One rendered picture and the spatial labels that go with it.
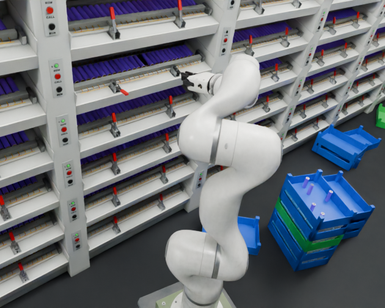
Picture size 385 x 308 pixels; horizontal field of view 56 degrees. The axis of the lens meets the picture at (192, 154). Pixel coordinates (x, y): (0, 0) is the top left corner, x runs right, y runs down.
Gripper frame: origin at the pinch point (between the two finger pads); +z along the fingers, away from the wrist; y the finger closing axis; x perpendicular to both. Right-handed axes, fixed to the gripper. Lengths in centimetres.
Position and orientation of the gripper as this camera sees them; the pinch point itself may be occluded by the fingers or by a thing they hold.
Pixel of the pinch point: (187, 76)
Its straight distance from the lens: 139.2
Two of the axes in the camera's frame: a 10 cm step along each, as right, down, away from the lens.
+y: 7.6, -3.3, 5.7
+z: -6.5, -3.4, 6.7
